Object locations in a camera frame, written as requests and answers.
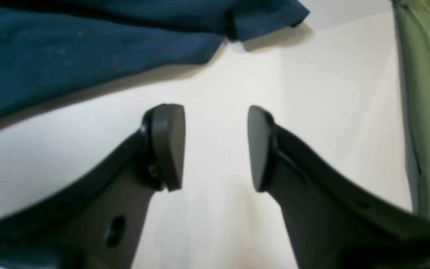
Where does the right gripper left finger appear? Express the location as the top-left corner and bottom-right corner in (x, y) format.
(0, 104), (186, 269)

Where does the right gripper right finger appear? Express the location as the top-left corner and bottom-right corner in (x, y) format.
(247, 105), (430, 269)

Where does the dark blue t-shirt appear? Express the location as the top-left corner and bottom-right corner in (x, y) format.
(0, 0), (310, 119)

